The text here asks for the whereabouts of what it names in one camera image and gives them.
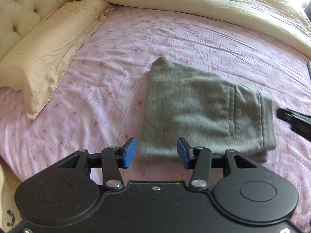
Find grey knit pants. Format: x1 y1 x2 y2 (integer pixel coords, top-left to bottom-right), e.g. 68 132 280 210
137 57 276 163

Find folded grey patterned garment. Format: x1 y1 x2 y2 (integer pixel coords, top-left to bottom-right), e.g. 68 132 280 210
307 61 311 79

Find pink patterned bed sheet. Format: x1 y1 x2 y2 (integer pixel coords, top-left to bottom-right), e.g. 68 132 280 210
0 4 311 228

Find cream duvet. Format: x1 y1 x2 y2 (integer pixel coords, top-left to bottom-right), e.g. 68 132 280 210
70 0 311 59

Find cream pillow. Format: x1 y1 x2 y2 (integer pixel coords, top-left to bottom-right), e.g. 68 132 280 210
1 0 116 120

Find tufted cream headboard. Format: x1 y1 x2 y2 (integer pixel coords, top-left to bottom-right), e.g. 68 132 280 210
1 0 72 59

